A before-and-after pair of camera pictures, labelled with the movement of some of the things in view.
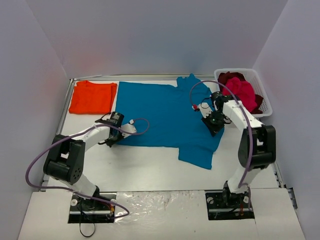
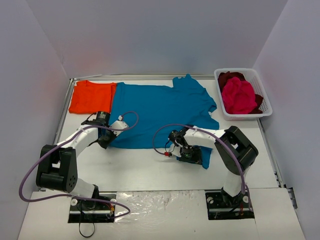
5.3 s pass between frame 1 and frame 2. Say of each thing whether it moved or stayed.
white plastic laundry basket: stayed
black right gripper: moved
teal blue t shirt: stayed
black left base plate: stayed
